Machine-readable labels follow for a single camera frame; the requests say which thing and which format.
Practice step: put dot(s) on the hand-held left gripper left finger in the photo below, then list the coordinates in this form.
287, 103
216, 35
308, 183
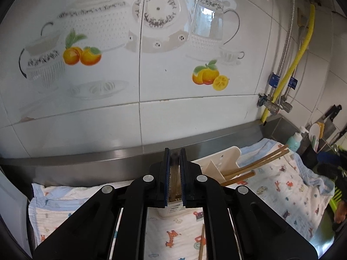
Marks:
166, 178

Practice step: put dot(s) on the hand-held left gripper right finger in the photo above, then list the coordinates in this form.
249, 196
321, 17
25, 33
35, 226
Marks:
183, 178

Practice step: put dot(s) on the white plastic chopstick holder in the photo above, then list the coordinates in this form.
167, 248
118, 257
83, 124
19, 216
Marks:
217, 165

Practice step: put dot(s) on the wooden chopstick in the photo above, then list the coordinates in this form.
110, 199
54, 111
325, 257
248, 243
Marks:
241, 178
260, 160
201, 241
268, 160

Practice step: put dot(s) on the printed baby cloth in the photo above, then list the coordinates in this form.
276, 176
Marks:
271, 187

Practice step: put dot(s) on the metal valve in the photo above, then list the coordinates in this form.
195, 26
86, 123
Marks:
268, 104
286, 104

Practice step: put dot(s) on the teal pump bottle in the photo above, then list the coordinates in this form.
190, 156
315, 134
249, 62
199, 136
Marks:
294, 140

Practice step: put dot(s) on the white spatula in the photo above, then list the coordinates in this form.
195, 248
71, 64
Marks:
315, 132

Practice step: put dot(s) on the cleaver knife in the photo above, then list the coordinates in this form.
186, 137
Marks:
329, 127

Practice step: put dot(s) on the green striped item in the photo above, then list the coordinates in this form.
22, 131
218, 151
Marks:
337, 197

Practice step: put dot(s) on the white appliance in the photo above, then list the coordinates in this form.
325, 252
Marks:
12, 203

